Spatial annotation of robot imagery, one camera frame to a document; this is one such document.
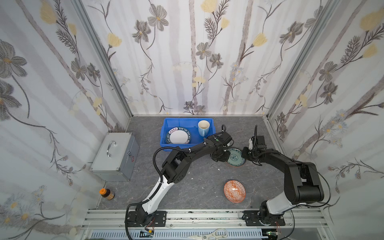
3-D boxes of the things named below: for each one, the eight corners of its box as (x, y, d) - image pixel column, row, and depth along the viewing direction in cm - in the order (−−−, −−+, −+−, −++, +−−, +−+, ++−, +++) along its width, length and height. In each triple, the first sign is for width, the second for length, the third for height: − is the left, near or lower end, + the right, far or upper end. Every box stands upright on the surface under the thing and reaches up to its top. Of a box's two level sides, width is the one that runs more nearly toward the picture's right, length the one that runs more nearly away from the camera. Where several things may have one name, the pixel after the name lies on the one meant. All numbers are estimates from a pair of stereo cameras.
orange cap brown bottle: (106, 200, 82) (97, 195, 74) (108, 193, 84) (100, 187, 77) (113, 200, 82) (105, 195, 74) (115, 193, 84) (108, 187, 77)
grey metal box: (103, 181, 88) (87, 170, 75) (117, 147, 104) (106, 132, 91) (130, 181, 88) (120, 170, 75) (140, 147, 104) (133, 132, 91)
